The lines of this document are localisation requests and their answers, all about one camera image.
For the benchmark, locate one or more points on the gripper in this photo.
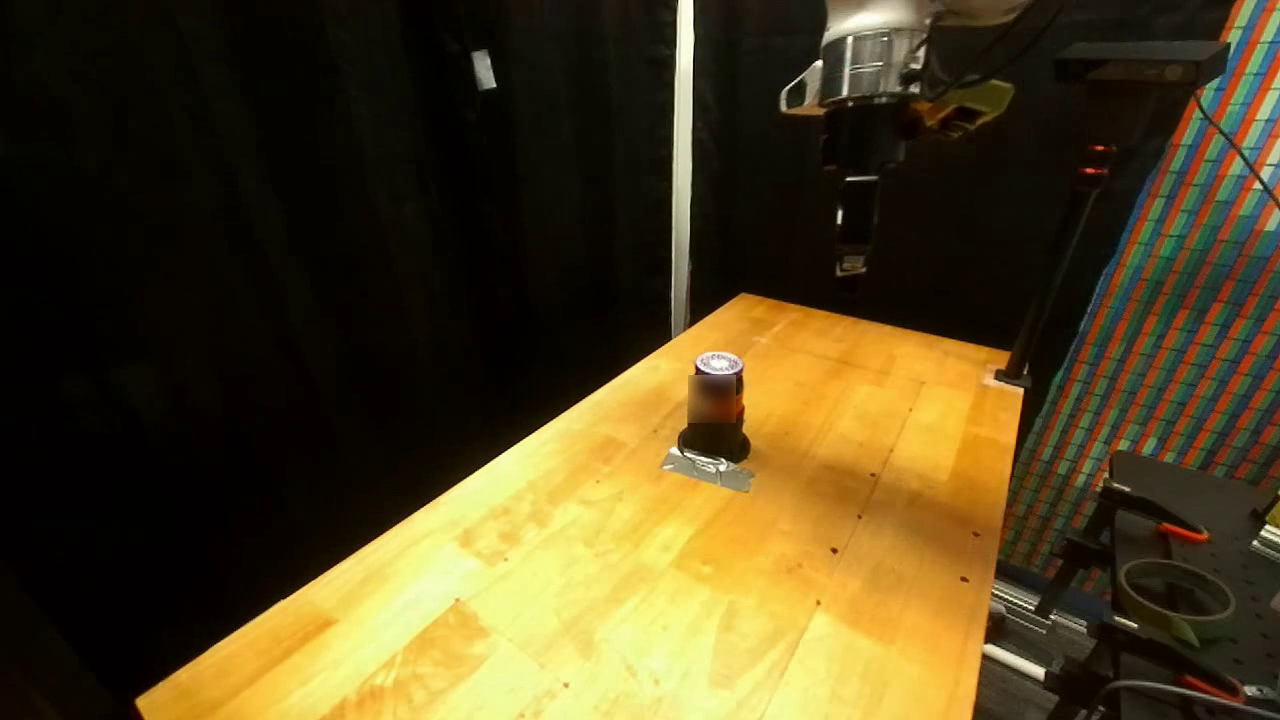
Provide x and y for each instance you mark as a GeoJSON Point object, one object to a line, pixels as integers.
{"type": "Point", "coordinates": [860, 140]}

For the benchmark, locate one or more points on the aluminium rail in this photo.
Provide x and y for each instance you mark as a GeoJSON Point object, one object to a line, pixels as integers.
{"type": "Point", "coordinates": [1025, 603]}

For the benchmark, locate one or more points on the black round base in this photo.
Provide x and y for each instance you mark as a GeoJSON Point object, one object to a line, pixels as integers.
{"type": "Point", "coordinates": [714, 442]}

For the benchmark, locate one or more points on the white tag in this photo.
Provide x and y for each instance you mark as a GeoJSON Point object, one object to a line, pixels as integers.
{"type": "Point", "coordinates": [484, 70]}

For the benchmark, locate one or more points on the white vertical pole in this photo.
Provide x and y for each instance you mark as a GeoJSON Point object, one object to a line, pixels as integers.
{"type": "Point", "coordinates": [683, 170]}

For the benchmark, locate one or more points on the roll of grey tape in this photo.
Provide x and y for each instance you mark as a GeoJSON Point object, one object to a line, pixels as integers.
{"type": "Point", "coordinates": [1140, 600]}

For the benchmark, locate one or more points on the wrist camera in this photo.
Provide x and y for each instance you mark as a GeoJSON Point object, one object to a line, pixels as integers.
{"type": "Point", "coordinates": [968, 103]}

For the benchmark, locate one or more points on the black curtain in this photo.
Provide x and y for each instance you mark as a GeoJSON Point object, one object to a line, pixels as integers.
{"type": "Point", "coordinates": [300, 250]}

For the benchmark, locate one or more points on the colourful patterned board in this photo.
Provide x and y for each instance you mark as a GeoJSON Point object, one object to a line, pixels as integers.
{"type": "Point", "coordinates": [1180, 330]}

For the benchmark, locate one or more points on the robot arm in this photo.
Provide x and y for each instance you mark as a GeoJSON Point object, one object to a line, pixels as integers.
{"type": "Point", "coordinates": [870, 55]}

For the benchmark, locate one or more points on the silver tape patch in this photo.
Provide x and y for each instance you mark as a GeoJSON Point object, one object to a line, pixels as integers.
{"type": "Point", "coordinates": [708, 470]}

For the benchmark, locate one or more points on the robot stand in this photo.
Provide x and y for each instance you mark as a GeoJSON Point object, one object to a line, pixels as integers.
{"type": "Point", "coordinates": [1220, 520]}

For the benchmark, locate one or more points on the camera on mount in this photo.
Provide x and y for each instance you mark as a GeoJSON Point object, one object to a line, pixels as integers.
{"type": "Point", "coordinates": [1140, 62]}

